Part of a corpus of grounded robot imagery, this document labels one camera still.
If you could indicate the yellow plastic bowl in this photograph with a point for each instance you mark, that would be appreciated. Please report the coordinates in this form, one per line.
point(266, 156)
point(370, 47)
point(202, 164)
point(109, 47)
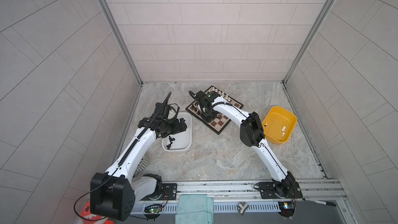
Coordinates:
point(278, 125)

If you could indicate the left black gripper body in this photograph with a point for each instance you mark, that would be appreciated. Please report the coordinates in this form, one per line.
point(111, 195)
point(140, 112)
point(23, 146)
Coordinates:
point(171, 127)

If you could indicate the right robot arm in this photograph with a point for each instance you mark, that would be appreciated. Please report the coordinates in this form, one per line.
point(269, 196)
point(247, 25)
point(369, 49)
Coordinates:
point(252, 135)

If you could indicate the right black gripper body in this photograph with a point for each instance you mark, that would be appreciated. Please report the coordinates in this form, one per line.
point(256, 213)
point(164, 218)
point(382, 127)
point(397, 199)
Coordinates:
point(208, 115)

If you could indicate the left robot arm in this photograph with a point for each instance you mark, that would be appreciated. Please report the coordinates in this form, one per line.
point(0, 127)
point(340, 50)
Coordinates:
point(113, 194)

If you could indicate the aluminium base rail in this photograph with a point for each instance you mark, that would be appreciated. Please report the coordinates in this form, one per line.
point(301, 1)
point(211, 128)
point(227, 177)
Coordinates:
point(241, 190)

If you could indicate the red shark plush toy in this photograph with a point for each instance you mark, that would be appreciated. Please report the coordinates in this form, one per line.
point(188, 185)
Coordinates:
point(89, 218)

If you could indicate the striped grey cup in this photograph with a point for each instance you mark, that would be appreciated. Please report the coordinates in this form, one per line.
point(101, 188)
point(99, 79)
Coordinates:
point(142, 164)

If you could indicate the white plastic tray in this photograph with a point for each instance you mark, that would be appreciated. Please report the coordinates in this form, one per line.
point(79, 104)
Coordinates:
point(180, 142)

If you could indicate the green cloth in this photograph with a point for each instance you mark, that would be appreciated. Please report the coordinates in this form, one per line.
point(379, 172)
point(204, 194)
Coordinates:
point(195, 209)

